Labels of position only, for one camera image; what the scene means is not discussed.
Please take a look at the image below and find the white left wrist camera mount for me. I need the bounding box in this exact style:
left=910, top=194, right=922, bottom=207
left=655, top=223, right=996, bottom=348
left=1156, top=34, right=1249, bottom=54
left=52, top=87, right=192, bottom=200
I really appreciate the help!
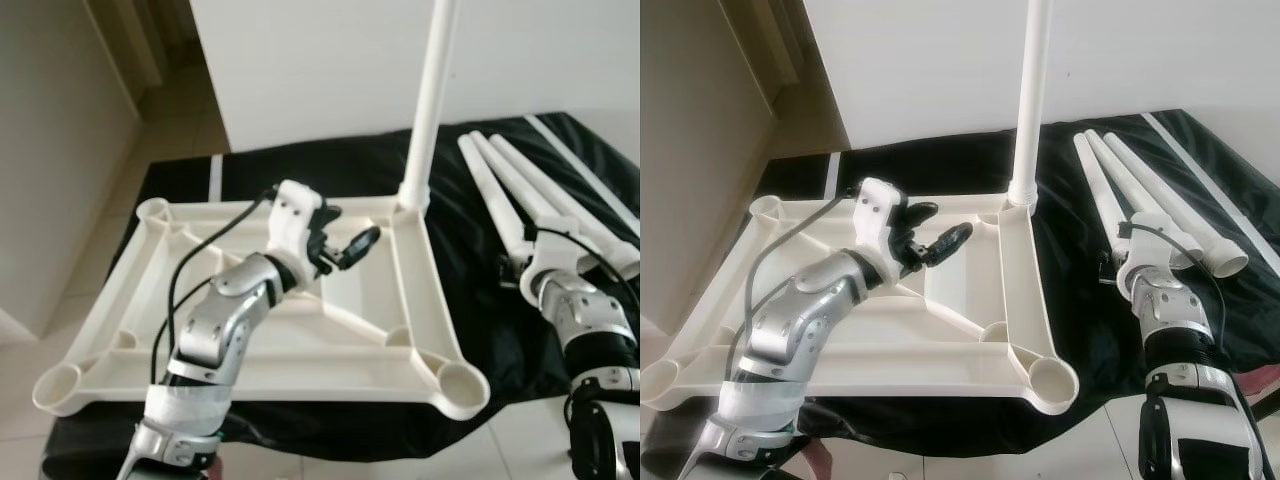
left=855, top=178, right=906, bottom=271
left=268, top=180, right=326, bottom=266

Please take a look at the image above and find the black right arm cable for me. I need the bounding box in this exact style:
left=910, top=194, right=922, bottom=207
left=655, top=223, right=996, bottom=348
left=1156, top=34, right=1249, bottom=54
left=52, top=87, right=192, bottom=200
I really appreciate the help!
left=530, top=228, right=641, bottom=331
left=1118, top=222, right=1231, bottom=351

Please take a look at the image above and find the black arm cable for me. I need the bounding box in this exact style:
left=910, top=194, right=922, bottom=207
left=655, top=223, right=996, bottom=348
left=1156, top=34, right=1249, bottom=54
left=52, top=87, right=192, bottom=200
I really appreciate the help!
left=735, top=185, right=869, bottom=371
left=150, top=186, right=281, bottom=386
left=1118, top=222, right=1231, bottom=351
left=530, top=228, right=641, bottom=331

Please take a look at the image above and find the cream plastic table top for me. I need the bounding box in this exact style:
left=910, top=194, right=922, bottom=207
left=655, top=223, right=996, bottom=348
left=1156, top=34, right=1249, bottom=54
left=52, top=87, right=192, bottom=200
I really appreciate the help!
left=640, top=193, right=1081, bottom=416
left=32, top=195, right=491, bottom=421

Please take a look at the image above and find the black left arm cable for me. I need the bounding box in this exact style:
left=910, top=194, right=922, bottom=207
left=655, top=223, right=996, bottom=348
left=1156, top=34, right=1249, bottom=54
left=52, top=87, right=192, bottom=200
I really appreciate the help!
left=735, top=185, right=869, bottom=371
left=150, top=186, right=281, bottom=386

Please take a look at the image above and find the black table cloth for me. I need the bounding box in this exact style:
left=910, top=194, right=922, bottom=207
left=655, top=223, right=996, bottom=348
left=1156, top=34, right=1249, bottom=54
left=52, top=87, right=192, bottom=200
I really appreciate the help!
left=640, top=108, right=1280, bottom=480
left=40, top=110, right=641, bottom=480

